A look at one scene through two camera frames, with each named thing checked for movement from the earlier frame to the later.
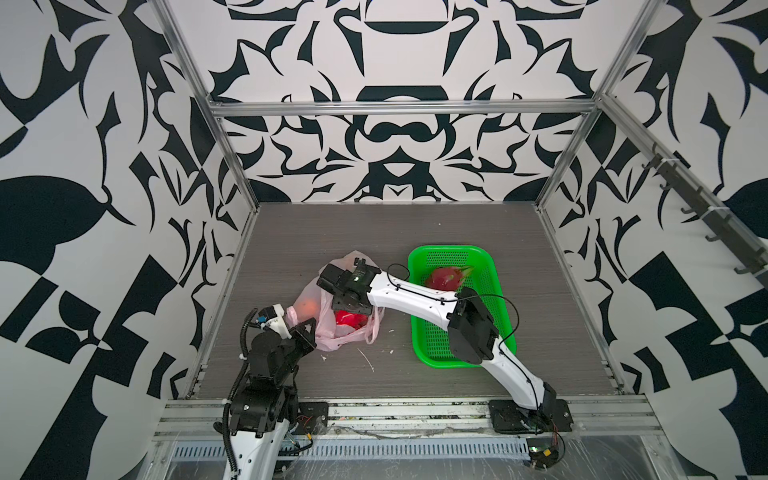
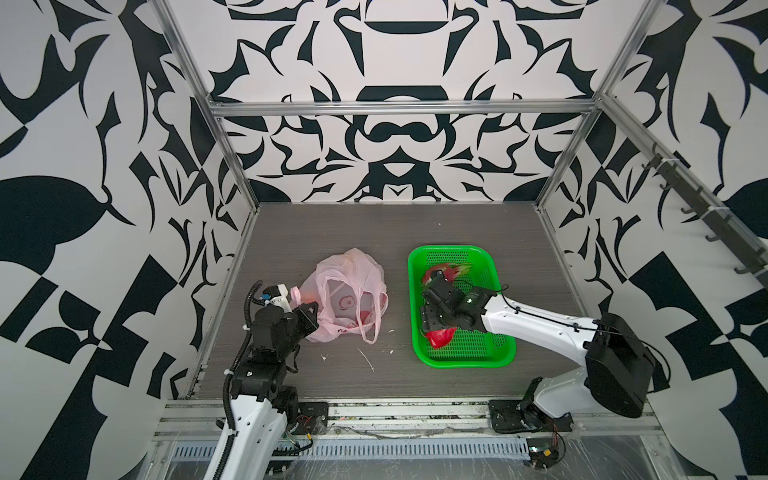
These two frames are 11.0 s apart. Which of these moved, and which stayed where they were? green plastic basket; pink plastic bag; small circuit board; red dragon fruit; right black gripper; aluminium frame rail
Moved: pink plastic bag; right black gripper
Stayed: green plastic basket; aluminium frame rail; small circuit board; red dragon fruit
